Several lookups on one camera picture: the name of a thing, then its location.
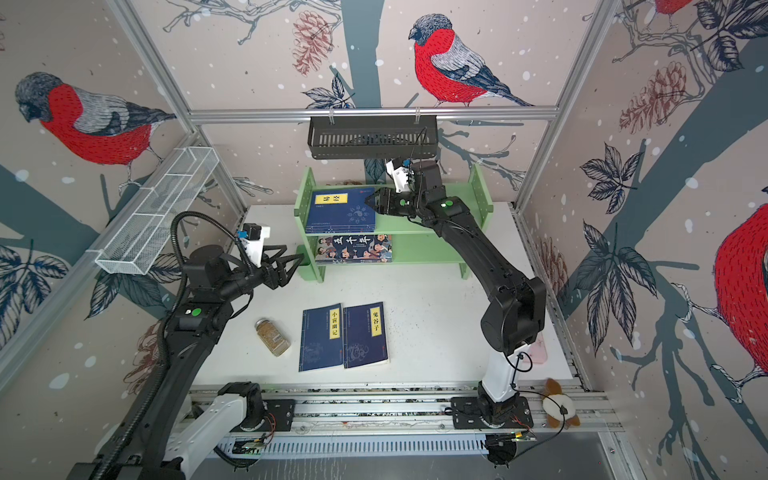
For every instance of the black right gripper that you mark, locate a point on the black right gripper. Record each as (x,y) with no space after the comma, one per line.
(389,201)

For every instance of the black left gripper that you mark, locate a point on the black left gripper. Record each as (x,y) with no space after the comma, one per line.
(272,279)

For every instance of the blue book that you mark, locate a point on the blue book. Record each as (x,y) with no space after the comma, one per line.
(341,211)
(364,335)
(321,343)

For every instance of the colourful illustrated large book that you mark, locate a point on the colourful illustrated large book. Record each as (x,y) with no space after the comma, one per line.
(353,249)

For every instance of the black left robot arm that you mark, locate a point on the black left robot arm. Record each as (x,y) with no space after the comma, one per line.
(143,447)

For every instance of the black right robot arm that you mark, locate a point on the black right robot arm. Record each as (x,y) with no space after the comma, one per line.
(516,312)

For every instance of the green plastic hanging bin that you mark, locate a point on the green plastic hanging bin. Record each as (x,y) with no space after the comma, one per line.
(309,272)

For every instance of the green wooden shelf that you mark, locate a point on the green wooden shelf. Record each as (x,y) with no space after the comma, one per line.
(412,244)

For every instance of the black hanging basket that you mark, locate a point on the black hanging basket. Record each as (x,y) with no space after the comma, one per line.
(373,137)

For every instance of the spice jar brown contents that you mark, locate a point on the spice jar brown contents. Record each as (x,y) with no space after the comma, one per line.
(272,337)

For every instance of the pink phone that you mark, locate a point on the pink phone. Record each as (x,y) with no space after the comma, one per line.
(538,351)

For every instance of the plush toy brown white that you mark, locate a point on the plush toy brown white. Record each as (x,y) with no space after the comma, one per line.
(559,408)

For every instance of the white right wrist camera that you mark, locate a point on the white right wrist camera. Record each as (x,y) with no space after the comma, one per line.
(399,170)

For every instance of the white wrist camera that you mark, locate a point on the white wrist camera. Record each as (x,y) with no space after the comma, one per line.
(252,237)
(399,170)

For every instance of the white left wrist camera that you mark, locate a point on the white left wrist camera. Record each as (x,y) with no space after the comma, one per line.
(252,237)

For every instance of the white wire mesh basket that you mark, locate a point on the white wire mesh basket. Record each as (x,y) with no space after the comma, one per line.
(142,237)

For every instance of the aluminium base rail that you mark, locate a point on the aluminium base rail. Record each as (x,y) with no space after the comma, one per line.
(361,421)

